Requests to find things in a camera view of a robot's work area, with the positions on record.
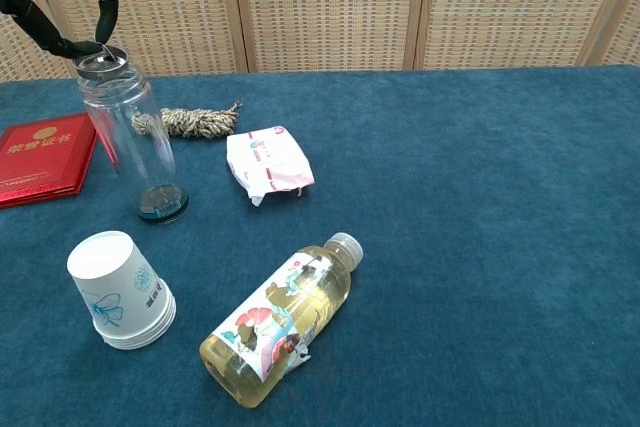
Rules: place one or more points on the clear glass jar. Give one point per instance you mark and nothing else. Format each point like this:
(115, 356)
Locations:
(131, 157)

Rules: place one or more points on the white paper cup stack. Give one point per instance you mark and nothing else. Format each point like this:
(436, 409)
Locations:
(117, 292)

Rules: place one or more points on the red certificate book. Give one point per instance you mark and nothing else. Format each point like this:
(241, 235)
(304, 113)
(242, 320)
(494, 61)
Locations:
(45, 159)

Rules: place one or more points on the white tissue packet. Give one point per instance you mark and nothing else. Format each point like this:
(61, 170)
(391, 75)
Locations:
(265, 162)

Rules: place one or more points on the woven wooden folding screen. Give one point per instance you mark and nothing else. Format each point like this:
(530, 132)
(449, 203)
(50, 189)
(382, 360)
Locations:
(325, 7)

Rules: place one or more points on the yellow tea plastic bottle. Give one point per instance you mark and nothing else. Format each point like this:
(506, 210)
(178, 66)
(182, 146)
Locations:
(280, 317)

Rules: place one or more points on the blue velvet tablecloth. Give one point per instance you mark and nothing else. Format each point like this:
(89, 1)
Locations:
(450, 247)

